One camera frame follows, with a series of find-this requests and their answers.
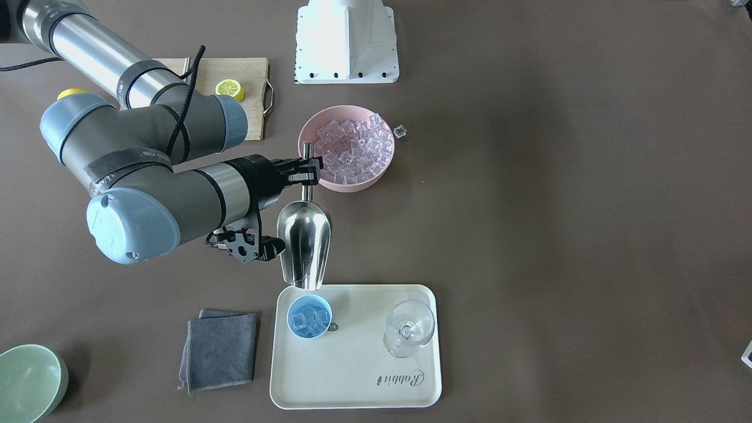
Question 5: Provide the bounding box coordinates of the wooden cutting board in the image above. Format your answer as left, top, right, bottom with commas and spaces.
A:
152, 57, 276, 142

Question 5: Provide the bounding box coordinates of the half lemon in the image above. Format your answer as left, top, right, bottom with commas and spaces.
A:
214, 79, 245, 102

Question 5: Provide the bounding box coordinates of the light blue cup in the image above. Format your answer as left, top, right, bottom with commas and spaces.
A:
286, 294, 333, 340

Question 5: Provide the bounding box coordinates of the grey folded cloth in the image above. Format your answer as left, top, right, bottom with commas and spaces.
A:
178, 308, 260, 395

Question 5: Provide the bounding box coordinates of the stray clear ice cube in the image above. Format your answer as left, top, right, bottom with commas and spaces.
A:
392, 124, 408, 139

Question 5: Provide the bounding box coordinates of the silver metal ice scoop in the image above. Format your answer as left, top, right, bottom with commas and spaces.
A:
277, 142, 331, 291

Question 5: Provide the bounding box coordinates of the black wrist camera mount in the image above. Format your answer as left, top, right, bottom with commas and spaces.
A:
205, 208, 286, 263

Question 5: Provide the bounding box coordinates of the pink bowl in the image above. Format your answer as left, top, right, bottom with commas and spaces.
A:
298, 105, 397, 193

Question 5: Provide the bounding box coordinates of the pile of clear ice cubes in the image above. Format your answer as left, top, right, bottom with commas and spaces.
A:
313, 113, 395, 185

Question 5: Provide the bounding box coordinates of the whole yellow lemon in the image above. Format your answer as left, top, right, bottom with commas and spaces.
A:
56, 88, 89, 101

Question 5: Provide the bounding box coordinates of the cream serving tray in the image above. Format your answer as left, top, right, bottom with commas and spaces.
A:
269, 284, 442, 409

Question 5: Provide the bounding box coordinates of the clear wine glass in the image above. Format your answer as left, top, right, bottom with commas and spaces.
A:
383, 299, 436, 359

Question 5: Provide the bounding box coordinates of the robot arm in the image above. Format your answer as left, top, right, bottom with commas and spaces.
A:
2, 1, 323, 264

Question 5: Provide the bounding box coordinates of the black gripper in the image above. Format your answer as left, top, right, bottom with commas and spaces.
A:
225, 155, 323, 212

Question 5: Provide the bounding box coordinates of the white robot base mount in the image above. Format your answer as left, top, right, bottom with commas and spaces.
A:
294, 1, 400, 84

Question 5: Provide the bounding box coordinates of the green ceramic bowl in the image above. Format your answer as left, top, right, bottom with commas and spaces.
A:
1, 344, 68, 422

